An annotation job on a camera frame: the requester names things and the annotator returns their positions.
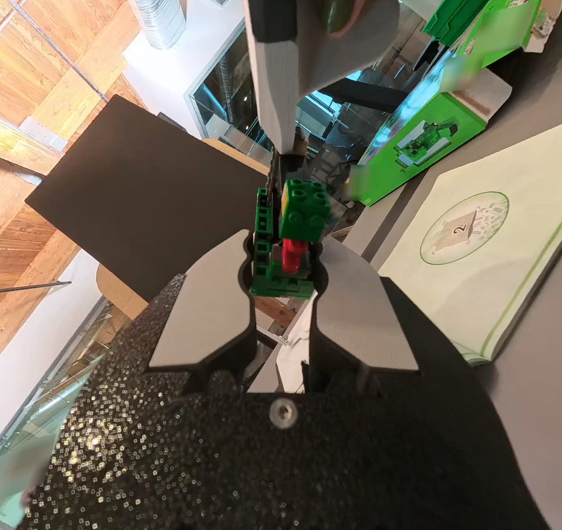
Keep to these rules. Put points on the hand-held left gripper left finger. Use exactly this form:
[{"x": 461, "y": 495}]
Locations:
[{"x": 206, "y": 310}]

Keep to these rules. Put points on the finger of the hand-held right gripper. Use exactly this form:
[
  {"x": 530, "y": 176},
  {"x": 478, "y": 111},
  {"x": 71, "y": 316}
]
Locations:
[
  {"x": 274, "y": 82},
  {"x": 351, "y": 51}
]

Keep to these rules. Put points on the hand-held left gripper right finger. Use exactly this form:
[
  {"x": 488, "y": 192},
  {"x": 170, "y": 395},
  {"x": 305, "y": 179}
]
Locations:
[{"x": 360, "y": 319}]

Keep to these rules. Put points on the green toy brick model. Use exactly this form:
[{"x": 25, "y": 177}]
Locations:
[{"x": 303, "y": 214}]

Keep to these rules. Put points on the grey desk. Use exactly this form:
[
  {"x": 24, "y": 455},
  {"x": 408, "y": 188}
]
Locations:
[{"x": 527, "y": 429}]

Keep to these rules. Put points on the glass partition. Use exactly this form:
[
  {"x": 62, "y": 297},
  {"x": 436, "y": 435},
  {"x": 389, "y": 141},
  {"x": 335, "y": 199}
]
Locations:
[{"x": 219, "y": 91}]

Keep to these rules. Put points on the green toy box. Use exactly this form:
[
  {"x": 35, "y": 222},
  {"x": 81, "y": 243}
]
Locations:
[{"x": 439, "y": 117}]

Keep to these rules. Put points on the black flat panel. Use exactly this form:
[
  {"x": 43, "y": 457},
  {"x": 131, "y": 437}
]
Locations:
[{"x": 145, "y": 196}]

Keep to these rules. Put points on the white instruction booklet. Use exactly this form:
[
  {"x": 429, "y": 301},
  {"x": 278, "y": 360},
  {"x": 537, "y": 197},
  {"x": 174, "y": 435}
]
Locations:
[{"x": 483, "y": 275}]

